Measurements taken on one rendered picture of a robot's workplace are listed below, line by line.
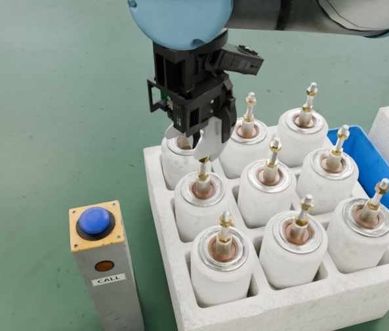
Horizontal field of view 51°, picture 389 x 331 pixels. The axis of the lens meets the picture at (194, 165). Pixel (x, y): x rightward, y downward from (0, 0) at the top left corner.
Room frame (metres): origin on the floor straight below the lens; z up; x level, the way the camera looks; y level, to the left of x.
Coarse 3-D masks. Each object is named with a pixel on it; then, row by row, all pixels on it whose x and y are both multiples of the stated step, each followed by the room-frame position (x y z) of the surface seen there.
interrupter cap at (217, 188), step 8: (192, 176) 0.46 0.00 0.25; (216, 176) 0.46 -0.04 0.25; (184, 184) 0.44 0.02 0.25; (192, 184) 0.44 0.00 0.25; (216, 184) 0.44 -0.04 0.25; (184, 192) 0.43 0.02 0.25; (192, 192) 0.43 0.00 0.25; (208, 192) 0.43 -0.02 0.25; (216, 192) 0.42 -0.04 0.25; (224, 192) 0.42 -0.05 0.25; (192, 200) 0.41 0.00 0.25; (200, 200) 0.41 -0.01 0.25; (208, 200) 0.41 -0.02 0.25; (216, 200) 0.41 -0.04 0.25
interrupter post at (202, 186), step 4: (196, 180) 0.43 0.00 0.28; (200, 180) 0.43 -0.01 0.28; (204, 180) 0.43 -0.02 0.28; (208, 180) 0.43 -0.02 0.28; (196, 184) 0.43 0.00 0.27; (200, 184) 0.42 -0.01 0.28; (204, 184) 0.42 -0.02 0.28; (208, 184) 0.43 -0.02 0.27; (196, 188) 0.43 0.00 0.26; (200, 188) 0.42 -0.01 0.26; (204, 188) 0.42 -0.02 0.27; (208, 188) 0.43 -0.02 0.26; (200, 192) 0.42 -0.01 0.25; (204, 192) 0.42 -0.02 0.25
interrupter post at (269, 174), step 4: (264, 168) 0.46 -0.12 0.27; (268, 168) 0.45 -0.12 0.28; (276, 168) 0.46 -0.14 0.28; (264, 172) 0.46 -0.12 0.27; (268, 172) 0.45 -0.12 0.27; (272, 172) 0.45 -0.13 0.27; (276, 172) 0.46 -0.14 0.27; (264, 176) 0.46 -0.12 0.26; (268, 176) 0.45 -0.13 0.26; (272, 176) 0.45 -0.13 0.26; (268, 180) 0.45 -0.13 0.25; (272, 180) 0.45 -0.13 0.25
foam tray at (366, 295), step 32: (160, 160) 0.58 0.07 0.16; (160, 192) 0.48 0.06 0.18; (352, 192) 0.48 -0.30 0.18; (160, 224) 0.42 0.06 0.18; (256, 256) 0.35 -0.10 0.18; (384, 256) 0.36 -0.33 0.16; (192, 288) 0.29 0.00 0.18; (256, 288) 0.30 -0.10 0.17; (288, 288) 0.29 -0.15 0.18; (320, 288) 0.29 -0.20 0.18; (352, 288) 0.29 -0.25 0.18; (384, 288) 0.31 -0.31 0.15; (192, 320) 0.24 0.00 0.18; (224, 320) 0.24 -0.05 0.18; (256, 320) 0.25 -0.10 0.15; (288, 320) 0.27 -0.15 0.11; (320, 320) 0.28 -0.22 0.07; (352, 320) 0.30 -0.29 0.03
